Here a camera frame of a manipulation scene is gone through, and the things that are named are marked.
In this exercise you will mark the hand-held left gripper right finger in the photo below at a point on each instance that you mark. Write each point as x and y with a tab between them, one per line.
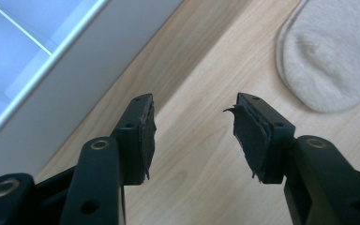
259	140

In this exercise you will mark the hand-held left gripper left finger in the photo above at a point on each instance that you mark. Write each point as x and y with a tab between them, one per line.
134	140

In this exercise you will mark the white divided organizer box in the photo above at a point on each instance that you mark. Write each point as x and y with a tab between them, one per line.
75	93

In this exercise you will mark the beige sock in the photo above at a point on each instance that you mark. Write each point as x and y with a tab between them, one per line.
331	56

